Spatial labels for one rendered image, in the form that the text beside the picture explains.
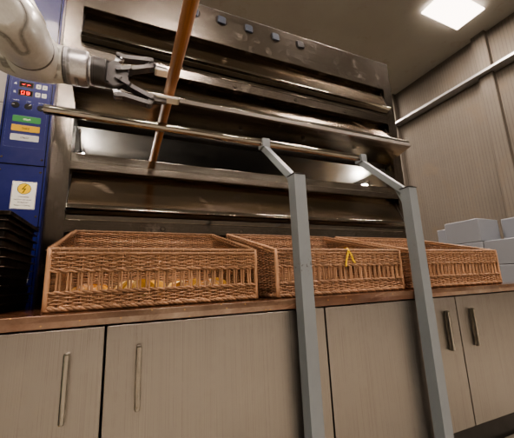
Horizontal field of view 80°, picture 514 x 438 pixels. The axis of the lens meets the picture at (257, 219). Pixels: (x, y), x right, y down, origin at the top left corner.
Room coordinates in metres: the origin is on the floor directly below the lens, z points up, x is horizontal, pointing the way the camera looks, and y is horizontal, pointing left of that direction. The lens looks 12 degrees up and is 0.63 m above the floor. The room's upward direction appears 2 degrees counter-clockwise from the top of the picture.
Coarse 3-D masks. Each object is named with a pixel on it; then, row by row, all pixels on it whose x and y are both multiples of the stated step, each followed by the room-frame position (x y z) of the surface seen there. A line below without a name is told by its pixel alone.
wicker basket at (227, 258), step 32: (64, 256) 0.74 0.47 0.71; (96, 256) 0.77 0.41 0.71; (128, 256) 0.80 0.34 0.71; (160, 256) 0.83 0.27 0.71; (192, 256) 0.87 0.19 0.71; (224, 256) 1.21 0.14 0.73; (256, 256) 0.95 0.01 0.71; (64, 288) 0.99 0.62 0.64; (160, 288) 0.83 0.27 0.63; (192, 288) 0.86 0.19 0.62; (224, 288) 0.91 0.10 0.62; (256, 288) 0.95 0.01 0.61
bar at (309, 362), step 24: (96, 120) 0.87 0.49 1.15; (120, 120) 0.89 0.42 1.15; (144, 120) 0.92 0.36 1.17; (264, 144) 1.08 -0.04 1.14; (288, 144) 1.13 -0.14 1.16; (288, 168) 0.95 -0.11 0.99; (408, 192) 1.07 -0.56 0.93; (408, 216) 1.09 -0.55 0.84; (408, 240) 1.10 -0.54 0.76; (312, 288) 0.89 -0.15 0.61; (312, 312) 0.89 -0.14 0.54; (432, 312) 1.08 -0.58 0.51; (312, 336) 0.88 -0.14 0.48; (432, 336) 1.07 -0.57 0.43; (312, 360) 0.88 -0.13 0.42; (432, 360) 1.07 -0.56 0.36; (312, 384) 0.88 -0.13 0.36; (432, 384) 1.08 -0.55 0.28; (312, 408) 0.88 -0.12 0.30; (432, 408) 1.10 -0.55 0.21; (312, 432) 0.88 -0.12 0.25
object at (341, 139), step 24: (96, 96) 1.10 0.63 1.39; (168, 120) 1.28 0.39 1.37; (192, 120) 1.30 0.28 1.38; (216, 120) 1.31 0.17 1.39; (240, 120) 1.33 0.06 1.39; (264, 120) 1.35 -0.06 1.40; (288, 120) 1.40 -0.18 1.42; (312, 144) 1.60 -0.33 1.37; (336, 144) 1.62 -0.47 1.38; (360, 144) 1.65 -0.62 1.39; (384, 144) 1.68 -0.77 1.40; (408, 144) 1.73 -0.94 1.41
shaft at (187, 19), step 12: (192, 0) 0.50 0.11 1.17; (192, 12) 0.52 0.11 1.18; (180, 24) 0.56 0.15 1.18; (192, 24) 0.56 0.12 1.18; (180, 36) 0.59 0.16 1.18; (180, 48) 0.62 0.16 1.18; (180, 60) 0.66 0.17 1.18; (168, 72) 0.71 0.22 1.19; (180, 72) 0.71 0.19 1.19; (168, 84) 0.75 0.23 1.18; (168, 108) 0.87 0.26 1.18; (156, 132) 1.03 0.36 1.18; (156, 144) 1.12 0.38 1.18; (156, 156) 1.24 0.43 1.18
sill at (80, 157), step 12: (72, 156) 1.16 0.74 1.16; (84, 156) 1.17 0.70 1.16; (96, 156) 1.19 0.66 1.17; (108, 156) 1.21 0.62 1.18; (144, 168) 1.27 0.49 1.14; (156, 168) 1.29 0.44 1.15; (168, 168) 1.31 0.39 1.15; (180, 168) 1.33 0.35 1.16; (192, 168) 1.35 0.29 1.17; (204, 168) 1.37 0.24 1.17; (264, 180) 1.50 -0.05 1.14; (276, 180) 1.53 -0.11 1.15; (312, 180) 1.62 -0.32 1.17; (384, 192) 1.83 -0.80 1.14
